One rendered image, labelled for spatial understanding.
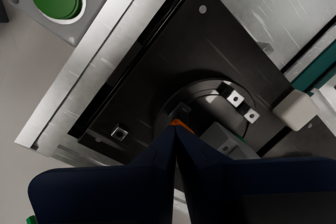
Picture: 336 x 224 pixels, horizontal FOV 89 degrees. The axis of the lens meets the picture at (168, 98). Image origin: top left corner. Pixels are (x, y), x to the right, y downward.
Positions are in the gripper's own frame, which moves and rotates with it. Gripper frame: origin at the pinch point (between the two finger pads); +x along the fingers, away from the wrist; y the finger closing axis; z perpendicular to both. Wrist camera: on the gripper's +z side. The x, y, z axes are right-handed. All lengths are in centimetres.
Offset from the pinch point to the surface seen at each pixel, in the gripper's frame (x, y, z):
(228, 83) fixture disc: 12.8, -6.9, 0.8
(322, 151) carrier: 19.2, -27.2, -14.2
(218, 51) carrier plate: 14.3, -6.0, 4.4
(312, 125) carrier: 18.0, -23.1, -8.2
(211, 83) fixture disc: 12.5, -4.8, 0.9
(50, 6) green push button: 11.3, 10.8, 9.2
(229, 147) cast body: 6.4, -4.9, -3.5
